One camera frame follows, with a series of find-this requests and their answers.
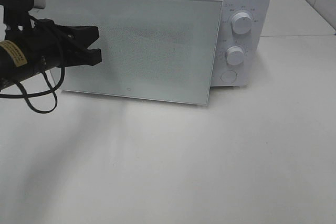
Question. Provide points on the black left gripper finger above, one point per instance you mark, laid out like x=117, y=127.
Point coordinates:
x=16, y=16
x=75, y=42

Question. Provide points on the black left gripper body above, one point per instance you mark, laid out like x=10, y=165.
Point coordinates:
x=30, y=51

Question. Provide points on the white microwave door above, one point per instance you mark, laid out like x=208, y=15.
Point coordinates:
x=151, y=49

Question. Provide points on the round door release button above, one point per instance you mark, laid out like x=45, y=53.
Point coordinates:
x=229, y=77

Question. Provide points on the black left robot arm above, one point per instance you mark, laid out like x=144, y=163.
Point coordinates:
x=2, y=82

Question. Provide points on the lower white dial knob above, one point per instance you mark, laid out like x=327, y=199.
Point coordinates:
x=234, y=55

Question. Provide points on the white dial knob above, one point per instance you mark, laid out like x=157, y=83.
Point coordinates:
x=241, y=22
x=234, y=55

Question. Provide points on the upper white dial knob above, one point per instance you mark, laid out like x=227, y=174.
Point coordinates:
x=241, y=22

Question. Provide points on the white microwave oven body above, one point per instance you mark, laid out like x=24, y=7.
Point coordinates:
x=249, y=1

